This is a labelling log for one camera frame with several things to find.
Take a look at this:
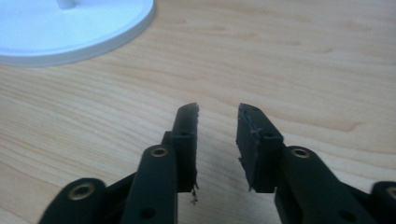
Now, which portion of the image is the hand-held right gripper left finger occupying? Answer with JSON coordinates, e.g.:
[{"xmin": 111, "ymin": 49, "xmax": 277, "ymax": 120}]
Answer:
[{"xmin": 120, "ymin": 102, "xmax": 200, "ymax": 224}]

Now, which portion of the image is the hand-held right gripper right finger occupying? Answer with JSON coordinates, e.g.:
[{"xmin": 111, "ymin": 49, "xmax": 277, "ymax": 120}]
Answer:
[{"xmin": 235, "ymin": 103, "xmax": 377, "ymax": 224}]

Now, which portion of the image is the white round lamp base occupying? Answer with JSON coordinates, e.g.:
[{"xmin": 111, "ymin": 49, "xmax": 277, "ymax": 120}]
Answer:
[{"xmin": 0, "ymin": 0, "xmax": 156, "ymax": 68}]

